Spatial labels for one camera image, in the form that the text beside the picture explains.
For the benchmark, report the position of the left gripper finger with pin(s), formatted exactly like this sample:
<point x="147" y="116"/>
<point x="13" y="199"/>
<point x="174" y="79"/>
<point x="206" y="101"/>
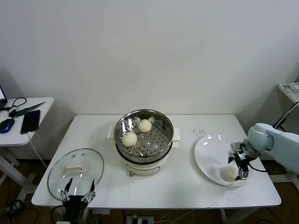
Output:
<point x="92" y="189"/>
<point x="67" y="187"/>

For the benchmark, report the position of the large white work table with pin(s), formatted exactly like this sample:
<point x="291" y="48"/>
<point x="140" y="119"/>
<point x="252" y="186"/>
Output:
<point x="182" y="193"/>

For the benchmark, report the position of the black smartphone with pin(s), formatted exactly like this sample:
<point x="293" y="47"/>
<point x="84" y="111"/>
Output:
<point x="30" y="121"/>

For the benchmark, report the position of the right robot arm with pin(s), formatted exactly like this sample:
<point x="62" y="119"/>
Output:
<point x="278" y="142"/>

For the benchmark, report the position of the large white plate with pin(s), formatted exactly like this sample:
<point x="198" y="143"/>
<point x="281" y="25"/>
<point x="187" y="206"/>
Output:
<point x="208" y="158"/>

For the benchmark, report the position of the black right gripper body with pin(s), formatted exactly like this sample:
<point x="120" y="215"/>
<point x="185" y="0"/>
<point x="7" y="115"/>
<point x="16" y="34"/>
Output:
<point x="241" y="161"/>

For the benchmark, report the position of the black laptop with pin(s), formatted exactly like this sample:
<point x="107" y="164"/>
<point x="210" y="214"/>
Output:
<point x="2" y="95"/>

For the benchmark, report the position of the white rounded side table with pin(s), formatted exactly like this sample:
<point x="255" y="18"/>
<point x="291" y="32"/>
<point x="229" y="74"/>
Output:
<point x="14" y="140"/>

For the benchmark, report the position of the white steamed baozi bun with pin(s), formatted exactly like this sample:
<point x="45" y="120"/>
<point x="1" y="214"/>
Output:
<point x="229" y="173"/>
<point x="144" y="126"/>
<point x="129" y="139"/>

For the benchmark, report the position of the white electronic device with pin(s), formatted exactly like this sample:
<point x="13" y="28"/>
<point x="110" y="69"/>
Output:
<point x="292" y="88"/>

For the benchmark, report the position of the grey floor power strip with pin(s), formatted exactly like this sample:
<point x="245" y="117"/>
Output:
<point x="140" y="219"/>

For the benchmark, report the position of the perforated steel steamer basket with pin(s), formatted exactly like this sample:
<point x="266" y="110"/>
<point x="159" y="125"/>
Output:
<point x="158" y="144"/>

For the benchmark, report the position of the blue computer mouse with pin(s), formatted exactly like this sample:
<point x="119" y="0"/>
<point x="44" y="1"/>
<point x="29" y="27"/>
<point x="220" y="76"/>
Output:
<point x="6" y="124"/>

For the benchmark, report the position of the round glass pot lid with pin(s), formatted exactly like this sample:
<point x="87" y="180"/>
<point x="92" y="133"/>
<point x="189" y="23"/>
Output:
<point x="58" y="168"/>

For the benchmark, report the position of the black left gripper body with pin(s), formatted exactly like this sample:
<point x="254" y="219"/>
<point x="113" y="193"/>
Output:
<point x="73" y="205"/>

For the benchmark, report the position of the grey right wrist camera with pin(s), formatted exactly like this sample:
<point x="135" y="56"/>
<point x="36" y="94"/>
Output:
<point x="237" y="146"/>

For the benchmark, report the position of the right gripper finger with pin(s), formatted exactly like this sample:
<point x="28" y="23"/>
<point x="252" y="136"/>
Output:
<point x="243" y="175"/>
<point x="231" y="159"/>

